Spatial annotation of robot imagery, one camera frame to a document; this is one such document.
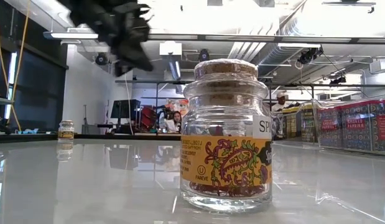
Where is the black table frame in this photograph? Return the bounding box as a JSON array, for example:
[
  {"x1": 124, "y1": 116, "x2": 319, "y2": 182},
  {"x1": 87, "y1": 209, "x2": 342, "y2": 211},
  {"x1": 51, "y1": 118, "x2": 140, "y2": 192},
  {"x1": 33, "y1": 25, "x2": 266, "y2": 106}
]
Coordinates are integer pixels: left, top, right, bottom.
[{"x1": 0, "y1": 133, "x2": 182, "y2": 141}]

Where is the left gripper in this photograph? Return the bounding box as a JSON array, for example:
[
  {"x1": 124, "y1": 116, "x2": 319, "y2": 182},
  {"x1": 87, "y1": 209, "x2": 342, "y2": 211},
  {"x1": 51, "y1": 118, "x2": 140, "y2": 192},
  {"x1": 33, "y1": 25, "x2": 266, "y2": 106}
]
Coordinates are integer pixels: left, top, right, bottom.
[{"x1": 57, "y1": 0, "x2": 154, "y2": 78}]

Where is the red background cart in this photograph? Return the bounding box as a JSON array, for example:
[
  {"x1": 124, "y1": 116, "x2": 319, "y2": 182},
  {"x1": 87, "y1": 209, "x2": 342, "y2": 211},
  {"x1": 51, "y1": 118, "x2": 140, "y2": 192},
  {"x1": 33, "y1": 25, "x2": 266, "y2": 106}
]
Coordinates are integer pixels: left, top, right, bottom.
[{"x1": 139, "y1": 105, "x2": 158, "y2": 131}]

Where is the overhead rig light bar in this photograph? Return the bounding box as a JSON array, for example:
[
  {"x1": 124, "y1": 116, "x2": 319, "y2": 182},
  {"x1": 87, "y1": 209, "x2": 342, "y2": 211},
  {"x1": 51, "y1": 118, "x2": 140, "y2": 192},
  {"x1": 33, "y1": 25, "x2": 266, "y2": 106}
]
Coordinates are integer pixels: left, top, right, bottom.
[{"x1": 42, "y1": 30, "x2": 385, "y2": 45}]

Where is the black background rail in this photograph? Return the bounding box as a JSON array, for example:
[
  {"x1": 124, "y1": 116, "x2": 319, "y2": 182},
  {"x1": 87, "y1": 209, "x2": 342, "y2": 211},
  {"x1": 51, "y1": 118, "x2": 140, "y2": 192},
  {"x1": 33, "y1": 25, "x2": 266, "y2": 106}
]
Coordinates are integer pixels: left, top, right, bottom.
[{"x1": 115, "y1": 80, "x2": 385, "y2": 89}]

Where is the white hanging cable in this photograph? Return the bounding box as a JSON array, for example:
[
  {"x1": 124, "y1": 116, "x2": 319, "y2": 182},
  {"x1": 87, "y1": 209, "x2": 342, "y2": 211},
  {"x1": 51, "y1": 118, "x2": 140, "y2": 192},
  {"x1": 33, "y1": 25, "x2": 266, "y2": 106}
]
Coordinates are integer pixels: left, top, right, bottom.
[{"x1": 123, "y1": 73, "x2": 133, "y2": 135}]

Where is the cork-lid glass saffron jar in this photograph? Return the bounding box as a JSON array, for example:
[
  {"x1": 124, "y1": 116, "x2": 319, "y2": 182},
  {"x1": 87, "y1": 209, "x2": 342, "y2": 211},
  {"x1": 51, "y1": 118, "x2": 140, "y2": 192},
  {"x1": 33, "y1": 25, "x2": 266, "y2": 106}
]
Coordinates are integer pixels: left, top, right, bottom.
[
  {"x1": 57, "y1": 119, "x2": 75, "y2": 141},
  {"x1": 180, "y1": 58, "x2": 274, "y2": 214}
]

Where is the black background monitor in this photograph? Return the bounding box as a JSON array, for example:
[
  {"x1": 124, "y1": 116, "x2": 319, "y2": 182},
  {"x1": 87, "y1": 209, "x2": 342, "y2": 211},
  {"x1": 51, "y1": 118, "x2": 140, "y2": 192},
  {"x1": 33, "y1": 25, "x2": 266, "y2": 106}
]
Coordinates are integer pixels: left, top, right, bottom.
[{"x1": 110, "y1": 98, "x2": 142, "y2": 119}]

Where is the black ceiling-hung device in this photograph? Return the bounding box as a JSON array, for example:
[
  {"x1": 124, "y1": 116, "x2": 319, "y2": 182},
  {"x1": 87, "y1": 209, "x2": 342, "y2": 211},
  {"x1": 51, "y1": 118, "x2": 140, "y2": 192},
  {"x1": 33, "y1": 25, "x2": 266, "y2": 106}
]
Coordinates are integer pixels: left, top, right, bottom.
[
  {"x1": 296, "y1": 46, "x2": 324, "y2": 65},
  {"x1": 330, "y1": 75, "x2": 348, "y2": 85}
]

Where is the person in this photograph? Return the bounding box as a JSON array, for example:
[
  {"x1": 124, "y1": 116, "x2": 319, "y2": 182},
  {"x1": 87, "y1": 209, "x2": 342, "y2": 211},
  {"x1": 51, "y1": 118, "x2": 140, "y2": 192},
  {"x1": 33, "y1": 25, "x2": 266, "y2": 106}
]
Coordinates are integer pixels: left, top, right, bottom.
[
  {"x1": 271, "y1": 91, "x2": 300, "y2": 112},
  {"x1": 163, "y1": 110, "x2": 183, "y2": 134}
]

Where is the colourful poster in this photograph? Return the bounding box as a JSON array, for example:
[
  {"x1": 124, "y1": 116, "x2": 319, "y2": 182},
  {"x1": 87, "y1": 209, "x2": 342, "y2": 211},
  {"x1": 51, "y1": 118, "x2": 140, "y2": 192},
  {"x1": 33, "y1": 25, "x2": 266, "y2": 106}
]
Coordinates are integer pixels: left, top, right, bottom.
[{"x1": 165, "y1": 98, "x2": 190, "y2": 118}]

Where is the red-lid smoked paprika tin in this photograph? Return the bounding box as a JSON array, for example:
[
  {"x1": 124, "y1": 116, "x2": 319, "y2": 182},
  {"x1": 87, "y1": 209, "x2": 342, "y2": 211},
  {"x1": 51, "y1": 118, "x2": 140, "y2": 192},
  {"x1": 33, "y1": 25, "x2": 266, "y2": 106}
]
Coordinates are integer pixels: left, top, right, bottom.
[
  {"x1": 340, "y1": 101, "x2": 372, "y2": 152},
  {"x1": 369, "y1": 99, "x2": 385, "y2": 154},
  {"x1": 317, "y1": 105, "x2": 343, "y2": 149}
]

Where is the grey stand with pole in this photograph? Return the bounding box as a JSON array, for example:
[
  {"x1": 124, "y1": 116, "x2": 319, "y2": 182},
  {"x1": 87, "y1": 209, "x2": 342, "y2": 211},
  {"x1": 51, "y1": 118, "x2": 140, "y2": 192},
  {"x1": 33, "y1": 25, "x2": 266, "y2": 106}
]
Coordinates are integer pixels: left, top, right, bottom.
[{"x1": 81, "y1": 105, "x2": 94, "y2": 135}]

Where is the yellow cable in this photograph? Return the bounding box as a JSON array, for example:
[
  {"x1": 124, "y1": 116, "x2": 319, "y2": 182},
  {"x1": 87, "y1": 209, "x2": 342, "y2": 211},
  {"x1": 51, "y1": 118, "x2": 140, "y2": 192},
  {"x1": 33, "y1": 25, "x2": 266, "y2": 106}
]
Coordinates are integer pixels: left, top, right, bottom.
[{"x1": 0, "y1": 0, "x2": 31, "y2": 132}]

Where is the overhead camera with blue light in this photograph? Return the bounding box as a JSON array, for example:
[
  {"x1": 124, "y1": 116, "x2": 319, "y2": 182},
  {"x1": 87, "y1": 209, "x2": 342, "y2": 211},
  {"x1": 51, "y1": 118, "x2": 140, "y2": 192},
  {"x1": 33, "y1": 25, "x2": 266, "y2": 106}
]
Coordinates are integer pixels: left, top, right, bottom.
[{"x1": 198, "y1": 49, "x2": 211, "y2": 63}]

